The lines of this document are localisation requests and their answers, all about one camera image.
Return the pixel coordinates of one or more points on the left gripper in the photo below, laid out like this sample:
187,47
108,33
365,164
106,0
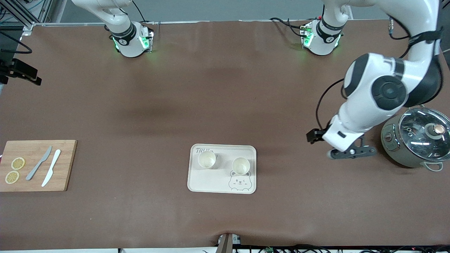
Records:
314,135

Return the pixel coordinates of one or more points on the white IKEA cup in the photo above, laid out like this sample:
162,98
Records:
206,160
240,166

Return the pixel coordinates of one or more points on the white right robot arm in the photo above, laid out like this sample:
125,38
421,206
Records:
119,21

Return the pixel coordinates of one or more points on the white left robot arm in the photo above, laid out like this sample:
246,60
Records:
365,105

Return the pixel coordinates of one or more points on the sage green electric pot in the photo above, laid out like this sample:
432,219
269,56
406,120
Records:
395,151

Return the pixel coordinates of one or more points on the lemon slice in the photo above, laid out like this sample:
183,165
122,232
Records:
12,177
18,163

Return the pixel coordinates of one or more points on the grey plastic knife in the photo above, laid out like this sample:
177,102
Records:
37,167

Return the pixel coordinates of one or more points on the white plastic knife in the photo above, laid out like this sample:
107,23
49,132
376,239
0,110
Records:
51,168

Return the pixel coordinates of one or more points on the wooden cutting board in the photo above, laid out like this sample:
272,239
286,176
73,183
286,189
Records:
66,165

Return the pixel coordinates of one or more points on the glass pot lid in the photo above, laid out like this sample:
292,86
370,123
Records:
418,131

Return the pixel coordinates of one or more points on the beige tray with bear print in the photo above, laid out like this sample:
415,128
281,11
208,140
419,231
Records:
214,181

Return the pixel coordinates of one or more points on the green terminal connector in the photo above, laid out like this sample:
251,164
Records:
269,250

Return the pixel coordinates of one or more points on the aluminium frame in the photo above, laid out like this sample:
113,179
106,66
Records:
26,23

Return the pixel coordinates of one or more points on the grey metal bracket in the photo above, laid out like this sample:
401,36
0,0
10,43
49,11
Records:
226,244

